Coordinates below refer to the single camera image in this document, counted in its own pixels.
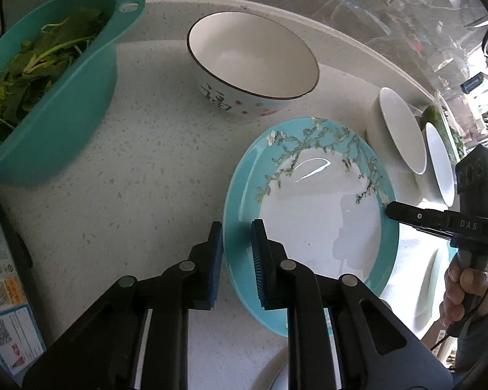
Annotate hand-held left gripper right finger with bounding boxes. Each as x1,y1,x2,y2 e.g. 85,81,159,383
250,218,454,390

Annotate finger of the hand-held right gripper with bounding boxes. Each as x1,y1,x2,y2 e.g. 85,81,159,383
386,201,452,240

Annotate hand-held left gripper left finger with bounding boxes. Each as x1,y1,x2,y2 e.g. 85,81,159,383
22,221,224,390

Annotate teal floral plate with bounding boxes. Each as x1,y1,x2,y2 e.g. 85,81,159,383
222,116,399,338

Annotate white printed ceramic bowl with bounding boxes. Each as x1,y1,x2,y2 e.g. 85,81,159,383
186,11,320,118

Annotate person's right forearm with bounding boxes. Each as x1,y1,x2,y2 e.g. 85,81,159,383
451,280,488,374

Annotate person's right hand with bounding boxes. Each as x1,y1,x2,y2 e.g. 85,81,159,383
438,254,488,332

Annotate small white bowl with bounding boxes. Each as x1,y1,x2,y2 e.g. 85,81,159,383
425,123,456,206
366,87,428,175

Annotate glass bowl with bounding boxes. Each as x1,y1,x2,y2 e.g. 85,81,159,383
421,91,468,165

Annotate chopped green vegetables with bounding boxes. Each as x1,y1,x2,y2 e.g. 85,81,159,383
422,105,464,159

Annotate teal plastic colander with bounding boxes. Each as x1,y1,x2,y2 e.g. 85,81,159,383
0,0,146,188

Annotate blue labelled box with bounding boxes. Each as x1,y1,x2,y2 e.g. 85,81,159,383
0,195,48,374

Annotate leafy green vegetables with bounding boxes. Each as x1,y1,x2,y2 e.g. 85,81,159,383
0,8,109,147

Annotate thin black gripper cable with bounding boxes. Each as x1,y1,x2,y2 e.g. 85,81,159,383
430,244,488,351

